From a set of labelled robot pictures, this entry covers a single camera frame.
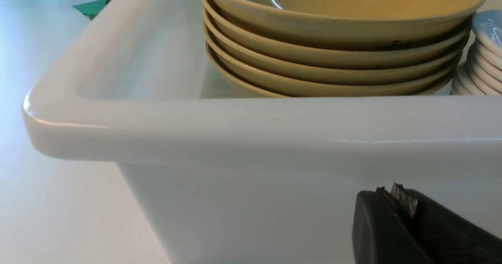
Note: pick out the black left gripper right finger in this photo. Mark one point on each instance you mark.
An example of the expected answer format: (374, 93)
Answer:
(446, 237)

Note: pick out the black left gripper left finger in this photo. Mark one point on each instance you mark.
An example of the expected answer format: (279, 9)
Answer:
(379, 234)

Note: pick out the stacked yellow bowl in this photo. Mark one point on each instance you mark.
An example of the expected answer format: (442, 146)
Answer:
(319, 57)
(328, 75)
(354, 25)
(301, 88)
(242, 88)

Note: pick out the bottom stacked yellow bowl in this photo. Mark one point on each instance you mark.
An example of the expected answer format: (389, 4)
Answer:
(242, 88)

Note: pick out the top stacked yellow bowl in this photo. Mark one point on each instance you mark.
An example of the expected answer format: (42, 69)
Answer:
(354, 25)

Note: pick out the large white plastic bin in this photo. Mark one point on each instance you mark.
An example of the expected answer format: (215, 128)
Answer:
(224, 180)

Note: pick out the stack of white sauce dishes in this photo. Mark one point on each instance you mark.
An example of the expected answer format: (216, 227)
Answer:
(481, 73)

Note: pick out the green backdrop cloth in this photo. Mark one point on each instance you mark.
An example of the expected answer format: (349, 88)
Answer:
(91, 9)

